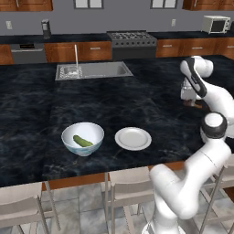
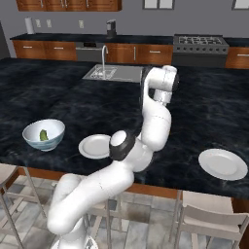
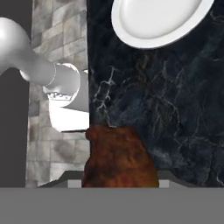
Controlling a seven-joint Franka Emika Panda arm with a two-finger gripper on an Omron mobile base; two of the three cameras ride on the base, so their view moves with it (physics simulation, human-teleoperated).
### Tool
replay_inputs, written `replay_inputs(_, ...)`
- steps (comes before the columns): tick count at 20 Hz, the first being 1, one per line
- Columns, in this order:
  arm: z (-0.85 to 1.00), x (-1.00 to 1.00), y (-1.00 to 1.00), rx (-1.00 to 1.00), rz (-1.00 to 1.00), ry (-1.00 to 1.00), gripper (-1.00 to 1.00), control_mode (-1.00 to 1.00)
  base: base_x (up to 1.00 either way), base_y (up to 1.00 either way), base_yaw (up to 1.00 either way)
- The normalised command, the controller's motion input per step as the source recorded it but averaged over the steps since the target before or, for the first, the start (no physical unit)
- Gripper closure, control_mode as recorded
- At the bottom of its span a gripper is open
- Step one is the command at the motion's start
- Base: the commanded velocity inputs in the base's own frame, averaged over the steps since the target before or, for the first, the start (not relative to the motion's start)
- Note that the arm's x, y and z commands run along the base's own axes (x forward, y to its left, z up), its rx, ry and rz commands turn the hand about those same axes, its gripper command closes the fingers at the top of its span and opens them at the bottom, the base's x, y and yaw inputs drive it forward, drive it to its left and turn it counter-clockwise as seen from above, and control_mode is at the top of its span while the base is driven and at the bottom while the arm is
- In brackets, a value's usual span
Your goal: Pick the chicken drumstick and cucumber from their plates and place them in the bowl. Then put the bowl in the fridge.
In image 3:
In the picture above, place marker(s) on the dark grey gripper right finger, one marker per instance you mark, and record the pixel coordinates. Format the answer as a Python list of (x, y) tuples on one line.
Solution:
[(170, 176)]

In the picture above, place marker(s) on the brown chicken drumstick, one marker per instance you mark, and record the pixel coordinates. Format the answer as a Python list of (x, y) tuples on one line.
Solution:
[(119, 157)]

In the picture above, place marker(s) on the white plate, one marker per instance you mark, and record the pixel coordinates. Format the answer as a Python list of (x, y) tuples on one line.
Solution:
[(157, 20)]

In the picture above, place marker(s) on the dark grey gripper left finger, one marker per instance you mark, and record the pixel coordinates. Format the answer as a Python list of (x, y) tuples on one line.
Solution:
[(65, 177)]

